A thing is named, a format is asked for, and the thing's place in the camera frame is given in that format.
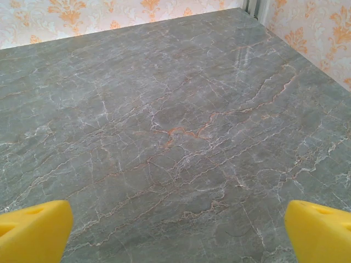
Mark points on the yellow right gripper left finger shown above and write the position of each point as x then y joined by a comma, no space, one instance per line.
33,233

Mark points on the aluminium frame post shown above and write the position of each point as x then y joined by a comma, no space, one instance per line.
259,11

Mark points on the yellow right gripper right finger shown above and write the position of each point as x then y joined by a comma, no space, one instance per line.
321,235

